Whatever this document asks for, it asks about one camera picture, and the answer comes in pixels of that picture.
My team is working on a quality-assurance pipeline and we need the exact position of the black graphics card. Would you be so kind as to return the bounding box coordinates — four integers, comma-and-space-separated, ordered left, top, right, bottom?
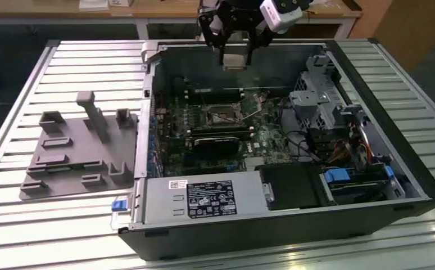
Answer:
187, 136, 241, 158

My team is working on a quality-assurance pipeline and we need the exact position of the wooden desk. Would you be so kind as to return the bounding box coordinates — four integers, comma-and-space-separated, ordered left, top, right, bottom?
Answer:
0, 0, 364, 40

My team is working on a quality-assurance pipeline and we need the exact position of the wooden cabinet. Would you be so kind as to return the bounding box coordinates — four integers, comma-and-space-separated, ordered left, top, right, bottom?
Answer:
350, 0, 435, 73

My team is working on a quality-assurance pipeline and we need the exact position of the grey power supply unit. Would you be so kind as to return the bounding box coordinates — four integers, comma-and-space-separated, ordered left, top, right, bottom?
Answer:
141, 171, 275, 223

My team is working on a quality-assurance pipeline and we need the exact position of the grey metal drive cage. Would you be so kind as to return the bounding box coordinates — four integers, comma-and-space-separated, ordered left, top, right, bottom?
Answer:
288, 55, 364, 130

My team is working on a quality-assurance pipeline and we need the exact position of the silver CPU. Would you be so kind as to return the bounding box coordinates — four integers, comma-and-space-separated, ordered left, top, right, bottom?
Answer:
221, 52, 249, 71

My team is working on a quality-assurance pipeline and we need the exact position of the grey plastic parts rack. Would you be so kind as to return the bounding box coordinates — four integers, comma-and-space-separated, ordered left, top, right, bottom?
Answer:
17, 91, 140, 201

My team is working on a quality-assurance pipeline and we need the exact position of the grey flat cable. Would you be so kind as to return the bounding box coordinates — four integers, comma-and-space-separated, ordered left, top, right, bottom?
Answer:
351, 123, 371, 171

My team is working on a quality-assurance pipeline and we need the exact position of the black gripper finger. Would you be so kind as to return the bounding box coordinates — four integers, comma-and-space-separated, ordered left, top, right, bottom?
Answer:
197, 10, 235, 68
244, 24, 275, 68

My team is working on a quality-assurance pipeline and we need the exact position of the RAM stick with white label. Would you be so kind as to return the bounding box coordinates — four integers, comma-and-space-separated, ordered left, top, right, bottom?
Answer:
191, 128, 249, 134

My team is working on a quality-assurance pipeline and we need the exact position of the green motherboard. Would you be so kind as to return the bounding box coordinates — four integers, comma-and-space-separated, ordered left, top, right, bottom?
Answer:
149, 84, 298, 178

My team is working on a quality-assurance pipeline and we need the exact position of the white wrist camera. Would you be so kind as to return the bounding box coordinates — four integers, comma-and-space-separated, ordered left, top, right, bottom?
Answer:
260, 0, 303, 34

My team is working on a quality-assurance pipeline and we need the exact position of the black open PC case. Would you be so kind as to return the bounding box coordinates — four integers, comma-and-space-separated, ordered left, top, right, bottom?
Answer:
117, 38, 435, 261

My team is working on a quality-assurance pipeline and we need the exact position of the yellow orange wire bundle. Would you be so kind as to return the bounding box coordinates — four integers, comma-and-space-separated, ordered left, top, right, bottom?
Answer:
328, 139, 372, 165

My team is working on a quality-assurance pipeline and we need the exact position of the hard disk in blue carrier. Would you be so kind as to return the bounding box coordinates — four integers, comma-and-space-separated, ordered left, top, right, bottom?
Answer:
320, 165, 391, 205

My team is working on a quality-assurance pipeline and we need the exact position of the metal socket cover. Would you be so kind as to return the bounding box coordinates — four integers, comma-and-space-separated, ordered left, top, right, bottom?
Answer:
239, 89, 269, 121

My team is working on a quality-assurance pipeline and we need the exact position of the silver chipset heat sink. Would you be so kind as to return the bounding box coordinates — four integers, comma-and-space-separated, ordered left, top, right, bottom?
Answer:
244, 157, 265, 171

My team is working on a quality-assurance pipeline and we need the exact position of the black cable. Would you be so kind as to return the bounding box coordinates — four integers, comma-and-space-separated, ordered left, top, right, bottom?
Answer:
283, 130, 326, 164

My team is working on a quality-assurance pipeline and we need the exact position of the black plastic shroud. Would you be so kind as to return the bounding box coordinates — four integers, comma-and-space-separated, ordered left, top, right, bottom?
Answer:
256, 163, 334, 212

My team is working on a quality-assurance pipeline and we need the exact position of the CPU socket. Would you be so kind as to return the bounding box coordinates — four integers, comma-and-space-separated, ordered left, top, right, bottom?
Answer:
201, 103, 241, 127

